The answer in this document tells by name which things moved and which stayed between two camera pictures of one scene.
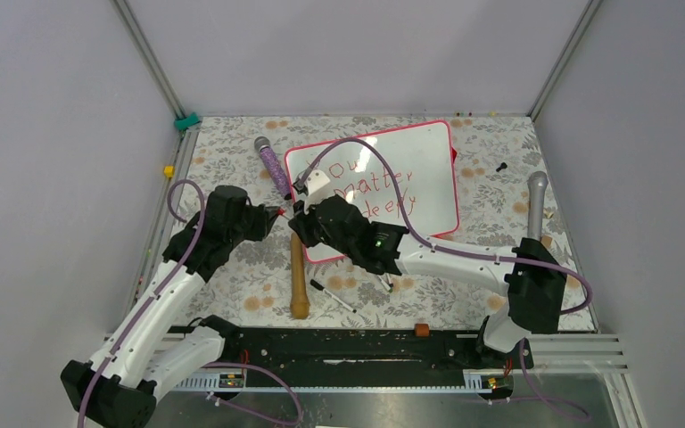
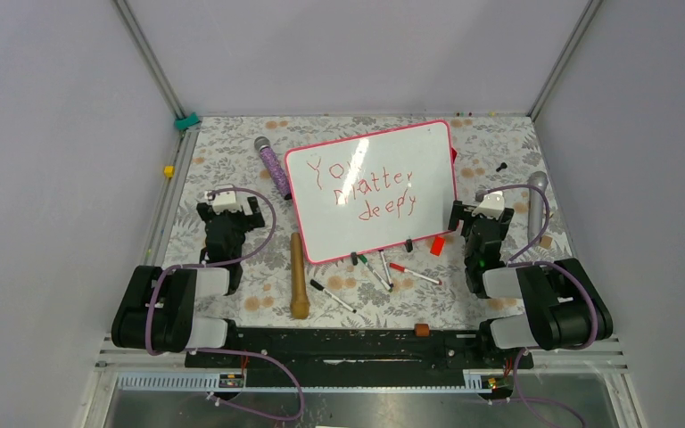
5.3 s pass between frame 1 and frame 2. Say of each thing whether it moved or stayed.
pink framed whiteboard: stayed
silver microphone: stayed
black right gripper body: moved
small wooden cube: stayed
